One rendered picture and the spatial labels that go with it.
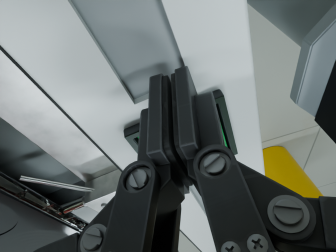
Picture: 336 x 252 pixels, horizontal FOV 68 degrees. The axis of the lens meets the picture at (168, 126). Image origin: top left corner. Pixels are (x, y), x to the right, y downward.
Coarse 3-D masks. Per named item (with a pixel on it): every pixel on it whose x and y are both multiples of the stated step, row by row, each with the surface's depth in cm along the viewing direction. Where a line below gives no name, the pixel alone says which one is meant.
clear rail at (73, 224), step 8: (0, 176) 23; (8, 176) 24; (0, 184) 23; (8, 184) 24; (16, 184) 24; (8, 192) 24; (16, 192) 24; (24, 192) 25; (32, 192) 26; (24, 200) 25; (32, 200) 26; (40, 200) 27; (48, 200) 28; (40, 208) 27; (48, 208) 28; (56, 208) 29; (56, 216) 29; (64, 216) 30; (72, 216) 31; (72, 224) 31; (80, 224) 32
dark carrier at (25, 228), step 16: (0, 192) 24; (0, 208) 26; (16, 208) 27; (32, 208) 27; (0, 224) 28; (16, 224) 29; (32, 224) 30; (48, 224) 30; (64, 224) 31; (0, 240) 31; (16, 240) 32; (32, 240) 33; (48, 240) 34
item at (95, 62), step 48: (0, 0) 8; (48, 0) 8; (96, 0) 9; (144, 0) 9; (192, 0) 9; (240, 0) 10; (48, 48) 10; (96, 48) 10; (144, 48) 11; (192, 48) 11; (240, 48) 11; (96, 96) 12; (144, 96) 12; (240, 96) 14; (240, 144) 17; (192, 192) 21; (192, 240) 28
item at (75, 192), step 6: (54, 192) 39; (60, 192) 39; (66, 192) 38; (72, 192) 38; (78, 192) 37; (48, 198) 39; (54, 198) 38; (60, 198) 38; (66, 198) 38; (72, 198) 37; (78, 198) 37; (60, 204) 37
